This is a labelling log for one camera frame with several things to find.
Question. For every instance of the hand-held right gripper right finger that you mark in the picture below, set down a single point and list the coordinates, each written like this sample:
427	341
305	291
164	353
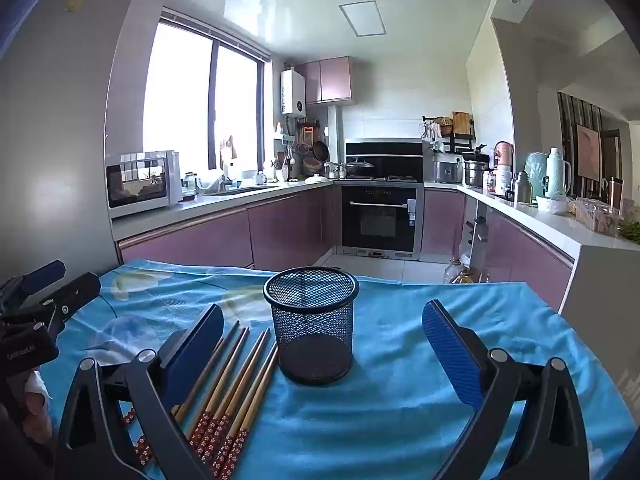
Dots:
450	355

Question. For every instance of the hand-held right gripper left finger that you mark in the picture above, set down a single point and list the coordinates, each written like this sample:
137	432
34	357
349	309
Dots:
197	355

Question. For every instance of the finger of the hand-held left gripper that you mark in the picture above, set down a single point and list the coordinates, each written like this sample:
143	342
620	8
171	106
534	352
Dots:
75	295
42	276

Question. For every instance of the bundle of wooden chopsticks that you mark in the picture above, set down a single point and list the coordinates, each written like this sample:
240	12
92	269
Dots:
520	255
220	430

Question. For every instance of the black mesh utensil holder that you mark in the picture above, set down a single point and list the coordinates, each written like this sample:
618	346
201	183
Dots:
312	330

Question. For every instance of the person's left hand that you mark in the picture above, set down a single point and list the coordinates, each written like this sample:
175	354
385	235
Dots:
40	410

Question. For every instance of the blue floral tablecloth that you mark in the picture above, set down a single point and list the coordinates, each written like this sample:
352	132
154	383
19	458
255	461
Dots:
390	410

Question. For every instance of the cooking oil bottles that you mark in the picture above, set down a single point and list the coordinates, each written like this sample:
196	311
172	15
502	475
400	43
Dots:
460	272

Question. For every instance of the pink base cabinets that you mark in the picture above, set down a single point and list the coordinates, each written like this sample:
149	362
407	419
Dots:
225	235

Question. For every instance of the white microwave oven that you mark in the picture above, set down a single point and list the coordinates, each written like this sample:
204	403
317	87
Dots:
137	182

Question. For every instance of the black built-in oven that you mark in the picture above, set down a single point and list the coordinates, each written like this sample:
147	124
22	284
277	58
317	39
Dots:
377	220

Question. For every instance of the white kitchen countertop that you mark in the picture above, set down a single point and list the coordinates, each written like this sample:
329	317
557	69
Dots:
550	227

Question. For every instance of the grey refrigerator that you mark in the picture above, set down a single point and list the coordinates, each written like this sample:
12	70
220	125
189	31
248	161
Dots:
60	110

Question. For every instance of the steel flask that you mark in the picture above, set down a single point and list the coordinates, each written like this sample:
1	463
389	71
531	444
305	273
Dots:
523	189

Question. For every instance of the white plastic bag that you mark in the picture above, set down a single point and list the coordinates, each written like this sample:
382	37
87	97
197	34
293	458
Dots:
552	205

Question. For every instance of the silver rice cooker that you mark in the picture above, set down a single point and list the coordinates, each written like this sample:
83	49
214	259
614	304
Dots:
445	172

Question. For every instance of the white canister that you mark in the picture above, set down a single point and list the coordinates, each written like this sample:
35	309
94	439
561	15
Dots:
503	180

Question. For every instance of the clear plastic basket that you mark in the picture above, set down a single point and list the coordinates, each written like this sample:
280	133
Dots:
597	217

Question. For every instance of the black range hood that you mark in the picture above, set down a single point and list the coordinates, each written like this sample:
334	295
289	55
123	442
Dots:
385	157

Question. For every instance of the pink insulated jug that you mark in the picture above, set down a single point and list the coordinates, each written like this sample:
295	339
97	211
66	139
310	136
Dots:
503	154

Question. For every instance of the black wok with lid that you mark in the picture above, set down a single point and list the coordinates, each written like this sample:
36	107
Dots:
360	166

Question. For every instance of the green leafy vegetables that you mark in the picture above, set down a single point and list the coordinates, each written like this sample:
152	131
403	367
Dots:
631	232

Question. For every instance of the kitchen window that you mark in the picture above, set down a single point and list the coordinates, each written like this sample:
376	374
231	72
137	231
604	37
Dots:
180	100

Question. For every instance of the brown tumbler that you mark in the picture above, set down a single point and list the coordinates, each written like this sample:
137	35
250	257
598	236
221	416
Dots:
615	192

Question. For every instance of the wooden cutting board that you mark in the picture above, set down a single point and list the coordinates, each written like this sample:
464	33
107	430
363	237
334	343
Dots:
461	122

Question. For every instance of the hanging frying pan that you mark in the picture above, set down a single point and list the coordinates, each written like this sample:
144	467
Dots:
321	150

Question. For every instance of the white water heater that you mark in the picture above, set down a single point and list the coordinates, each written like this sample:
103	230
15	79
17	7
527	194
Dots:
292	92

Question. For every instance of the ceiling light panel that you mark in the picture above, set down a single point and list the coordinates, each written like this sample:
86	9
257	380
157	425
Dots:
362	19

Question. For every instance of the black wall shelf rack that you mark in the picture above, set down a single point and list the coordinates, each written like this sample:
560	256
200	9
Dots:
450	140

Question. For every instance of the pink wall painting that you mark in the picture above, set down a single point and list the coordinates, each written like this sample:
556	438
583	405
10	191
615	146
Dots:
587	152

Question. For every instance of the pink wall cabinets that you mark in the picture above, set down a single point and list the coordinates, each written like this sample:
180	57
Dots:
327	80

